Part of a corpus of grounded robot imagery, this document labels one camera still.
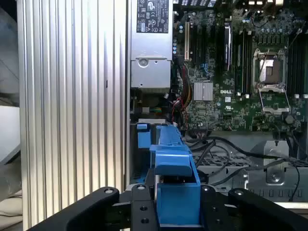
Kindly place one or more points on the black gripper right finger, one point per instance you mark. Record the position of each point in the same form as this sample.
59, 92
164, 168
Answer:
211, 211

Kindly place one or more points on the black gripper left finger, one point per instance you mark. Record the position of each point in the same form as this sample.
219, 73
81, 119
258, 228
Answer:
142, 209

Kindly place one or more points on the hard disk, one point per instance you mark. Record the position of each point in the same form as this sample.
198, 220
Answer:
176, 204

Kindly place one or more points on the grey metal disk bay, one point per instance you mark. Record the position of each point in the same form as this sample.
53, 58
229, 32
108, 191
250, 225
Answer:
274, 178

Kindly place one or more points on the black RAM slot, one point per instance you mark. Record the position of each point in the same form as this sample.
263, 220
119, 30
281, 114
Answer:
249, 62
243, 62

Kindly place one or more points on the white expansion slot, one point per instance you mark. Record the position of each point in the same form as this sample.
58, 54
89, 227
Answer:
186, 41

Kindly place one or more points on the black open PC case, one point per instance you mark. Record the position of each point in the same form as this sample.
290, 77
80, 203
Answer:
240, 138

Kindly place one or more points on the green motherboard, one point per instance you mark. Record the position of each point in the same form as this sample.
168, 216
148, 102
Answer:
216, 113

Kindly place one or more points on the metal socket cover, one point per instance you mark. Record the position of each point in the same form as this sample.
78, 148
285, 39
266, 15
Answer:
274, 110

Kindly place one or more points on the silver finned chipset heatsink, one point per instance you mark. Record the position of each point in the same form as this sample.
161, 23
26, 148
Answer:
203, 91

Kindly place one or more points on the silver power supply unit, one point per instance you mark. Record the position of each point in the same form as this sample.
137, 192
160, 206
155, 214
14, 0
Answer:
150, 74

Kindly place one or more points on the CPU socket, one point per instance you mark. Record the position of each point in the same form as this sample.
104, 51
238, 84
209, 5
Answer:
270, 69

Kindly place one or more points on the thin metal locking lever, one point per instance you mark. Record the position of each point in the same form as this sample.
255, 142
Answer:
262, 66

